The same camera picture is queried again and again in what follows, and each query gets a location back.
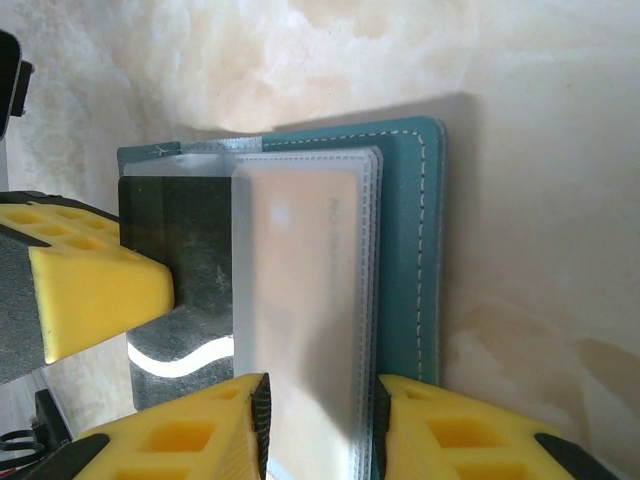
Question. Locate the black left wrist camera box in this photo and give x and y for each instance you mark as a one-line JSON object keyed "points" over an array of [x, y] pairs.
{"points": [[10, 85]]}

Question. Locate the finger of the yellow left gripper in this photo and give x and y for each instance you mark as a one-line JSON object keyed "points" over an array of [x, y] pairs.
{"points": [[100, 300]]}

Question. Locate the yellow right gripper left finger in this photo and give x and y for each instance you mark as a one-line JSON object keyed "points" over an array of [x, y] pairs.
{"points": [[210, 405]]}

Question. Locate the pale card with grey lettering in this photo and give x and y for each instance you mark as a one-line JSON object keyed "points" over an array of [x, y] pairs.
{"points": [[300, 275]]}

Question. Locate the black card with white wave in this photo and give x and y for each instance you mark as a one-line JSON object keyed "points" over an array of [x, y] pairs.
{"points": [[175, 225]]}

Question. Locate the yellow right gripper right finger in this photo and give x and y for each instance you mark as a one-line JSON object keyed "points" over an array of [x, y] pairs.
{"points": [[440, 405]]}

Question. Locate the teal leather card holder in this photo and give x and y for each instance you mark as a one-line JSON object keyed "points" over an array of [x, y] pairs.
{"points": [[405, 225]]}

